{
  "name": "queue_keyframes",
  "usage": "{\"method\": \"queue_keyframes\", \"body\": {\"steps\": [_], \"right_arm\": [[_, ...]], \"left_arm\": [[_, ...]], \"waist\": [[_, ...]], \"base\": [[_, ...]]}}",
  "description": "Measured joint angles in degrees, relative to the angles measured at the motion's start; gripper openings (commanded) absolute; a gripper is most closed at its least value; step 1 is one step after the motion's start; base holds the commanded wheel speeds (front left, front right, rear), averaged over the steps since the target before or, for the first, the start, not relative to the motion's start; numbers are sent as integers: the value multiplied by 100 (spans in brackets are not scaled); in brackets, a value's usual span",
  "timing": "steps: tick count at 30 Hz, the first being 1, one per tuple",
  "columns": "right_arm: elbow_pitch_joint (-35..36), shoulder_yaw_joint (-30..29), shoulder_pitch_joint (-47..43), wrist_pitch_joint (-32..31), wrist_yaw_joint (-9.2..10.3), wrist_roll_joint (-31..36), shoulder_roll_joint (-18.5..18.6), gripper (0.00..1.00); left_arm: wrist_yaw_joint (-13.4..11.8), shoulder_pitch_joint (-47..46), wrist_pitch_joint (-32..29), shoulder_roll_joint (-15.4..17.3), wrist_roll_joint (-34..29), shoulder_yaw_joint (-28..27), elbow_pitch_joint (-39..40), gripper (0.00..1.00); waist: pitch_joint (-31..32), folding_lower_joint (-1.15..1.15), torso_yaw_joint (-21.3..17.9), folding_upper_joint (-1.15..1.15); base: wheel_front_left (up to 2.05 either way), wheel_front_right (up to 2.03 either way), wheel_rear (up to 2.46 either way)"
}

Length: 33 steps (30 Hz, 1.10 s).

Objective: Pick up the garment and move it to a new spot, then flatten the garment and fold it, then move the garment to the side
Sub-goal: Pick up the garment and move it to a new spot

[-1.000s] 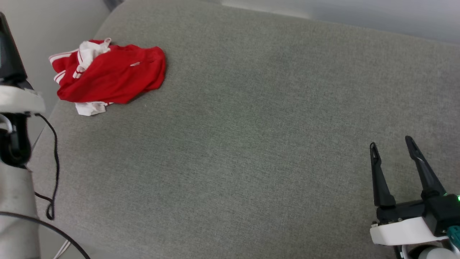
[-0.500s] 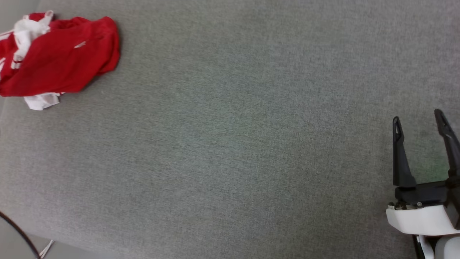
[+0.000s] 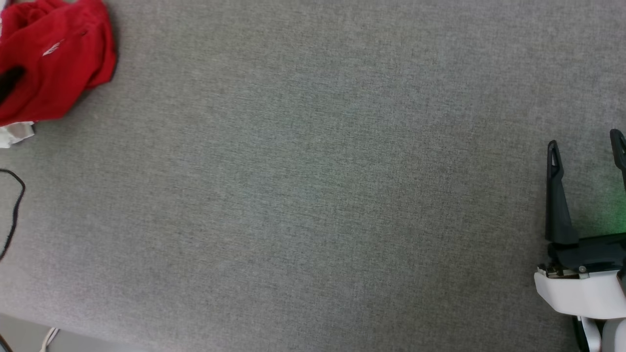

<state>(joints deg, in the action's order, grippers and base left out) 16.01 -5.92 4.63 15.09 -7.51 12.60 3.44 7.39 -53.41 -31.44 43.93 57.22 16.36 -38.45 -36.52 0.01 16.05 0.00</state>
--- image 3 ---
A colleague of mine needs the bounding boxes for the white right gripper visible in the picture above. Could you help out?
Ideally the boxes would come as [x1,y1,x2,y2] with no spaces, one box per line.
[534,129,626,319]

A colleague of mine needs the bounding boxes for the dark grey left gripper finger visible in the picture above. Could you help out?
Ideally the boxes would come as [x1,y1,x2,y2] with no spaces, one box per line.
[0,66,26,104]

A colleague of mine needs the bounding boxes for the red and white sports jersey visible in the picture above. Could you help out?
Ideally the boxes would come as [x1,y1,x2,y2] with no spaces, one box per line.
[0,0,118,148]

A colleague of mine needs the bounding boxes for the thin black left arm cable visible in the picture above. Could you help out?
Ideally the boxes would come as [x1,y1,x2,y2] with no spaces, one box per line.
[0,168,26,261]

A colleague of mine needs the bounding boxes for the thin white cable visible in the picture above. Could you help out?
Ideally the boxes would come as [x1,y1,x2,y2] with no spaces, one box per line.
[39,327,60,352]

